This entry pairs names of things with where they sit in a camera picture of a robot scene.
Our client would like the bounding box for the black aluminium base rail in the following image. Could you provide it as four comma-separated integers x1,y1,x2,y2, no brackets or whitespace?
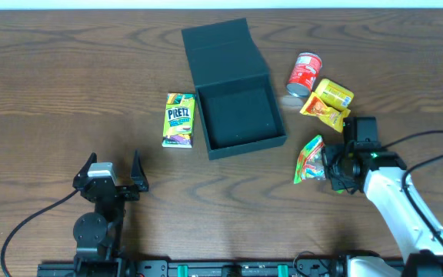
36,257,407,277

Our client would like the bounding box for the red Pringles can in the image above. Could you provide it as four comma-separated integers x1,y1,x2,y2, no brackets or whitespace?
286,52,322,98

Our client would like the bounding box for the Pretz snack box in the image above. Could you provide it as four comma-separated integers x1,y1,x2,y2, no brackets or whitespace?
162,93,195,148

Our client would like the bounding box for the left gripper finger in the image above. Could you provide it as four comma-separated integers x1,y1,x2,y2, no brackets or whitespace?
75,152,97,179
130,149,149,192

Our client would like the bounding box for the yellow orange snack packet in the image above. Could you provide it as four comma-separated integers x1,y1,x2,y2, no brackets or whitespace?
300,92,351,133

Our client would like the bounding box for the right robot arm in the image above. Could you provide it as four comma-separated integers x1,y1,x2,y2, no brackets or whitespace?
321,141,443,276

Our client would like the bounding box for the green Haribo gummy bag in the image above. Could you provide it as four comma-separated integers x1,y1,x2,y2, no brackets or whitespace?
294,135,325,184

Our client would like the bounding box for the black open gift box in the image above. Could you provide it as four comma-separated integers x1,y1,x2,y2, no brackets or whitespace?
182,18,287,160

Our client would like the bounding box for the yellow snack can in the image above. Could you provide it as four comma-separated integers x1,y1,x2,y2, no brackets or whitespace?
315,78,355,111

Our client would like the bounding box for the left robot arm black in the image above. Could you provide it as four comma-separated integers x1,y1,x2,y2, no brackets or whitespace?
72,151,149,277

